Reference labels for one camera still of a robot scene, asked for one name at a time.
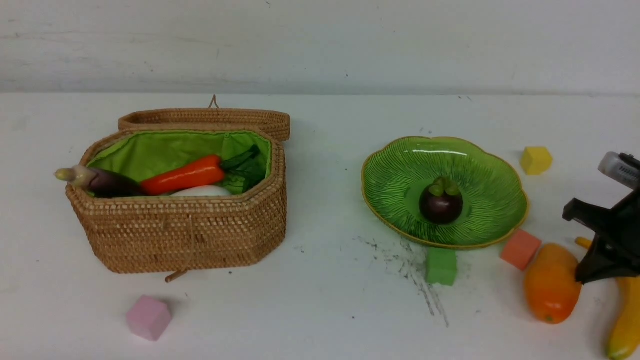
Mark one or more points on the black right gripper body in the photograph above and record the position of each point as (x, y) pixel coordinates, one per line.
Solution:
(615, 248)

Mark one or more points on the orange mango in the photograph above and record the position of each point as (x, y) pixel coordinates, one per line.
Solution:
(550, 287)

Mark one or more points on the dark purple mangosteen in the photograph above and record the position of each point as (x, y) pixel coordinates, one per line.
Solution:
(441, 202)

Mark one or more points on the orange carrot with leaves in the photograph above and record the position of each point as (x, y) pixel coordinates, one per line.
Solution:
(205, 171)

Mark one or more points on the white radish with leaves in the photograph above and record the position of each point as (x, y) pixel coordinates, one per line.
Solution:
(203, 191)

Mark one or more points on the purple eggplant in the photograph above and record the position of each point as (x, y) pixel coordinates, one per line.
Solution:
(101, 183)

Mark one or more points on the yellow banana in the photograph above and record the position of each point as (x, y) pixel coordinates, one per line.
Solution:
(624, 338)

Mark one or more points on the orange foam cube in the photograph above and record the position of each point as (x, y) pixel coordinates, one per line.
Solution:
(520, 249)

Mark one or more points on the yellow foam cube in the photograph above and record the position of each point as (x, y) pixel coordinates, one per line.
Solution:
(535, 160)

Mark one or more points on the green glass leaf plate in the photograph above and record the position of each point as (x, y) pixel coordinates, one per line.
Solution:
(494, 202)

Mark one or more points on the green foam cube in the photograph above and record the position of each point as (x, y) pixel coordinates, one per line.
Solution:
(441, 266)

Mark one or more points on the pink foam cube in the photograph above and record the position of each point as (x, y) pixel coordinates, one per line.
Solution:
(149, 318)

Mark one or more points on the woven wicker basket green lining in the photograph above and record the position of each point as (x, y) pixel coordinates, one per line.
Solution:
(166, 233)

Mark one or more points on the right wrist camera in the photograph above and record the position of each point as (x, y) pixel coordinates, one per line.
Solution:
(624, 168)

